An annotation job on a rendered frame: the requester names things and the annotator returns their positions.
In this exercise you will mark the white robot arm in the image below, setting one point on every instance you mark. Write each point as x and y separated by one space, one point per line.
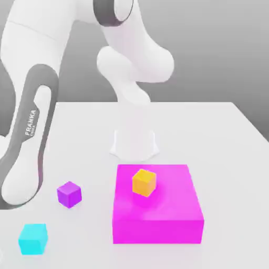
134 63

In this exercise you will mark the small orange cube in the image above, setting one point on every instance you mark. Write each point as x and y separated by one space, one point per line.
144 182

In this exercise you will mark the small purple cube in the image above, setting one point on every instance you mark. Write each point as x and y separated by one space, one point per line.
69 194

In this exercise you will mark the small cyan cube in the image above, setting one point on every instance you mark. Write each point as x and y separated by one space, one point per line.
32 239

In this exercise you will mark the large magenta box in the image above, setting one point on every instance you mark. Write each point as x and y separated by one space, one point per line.
159 218

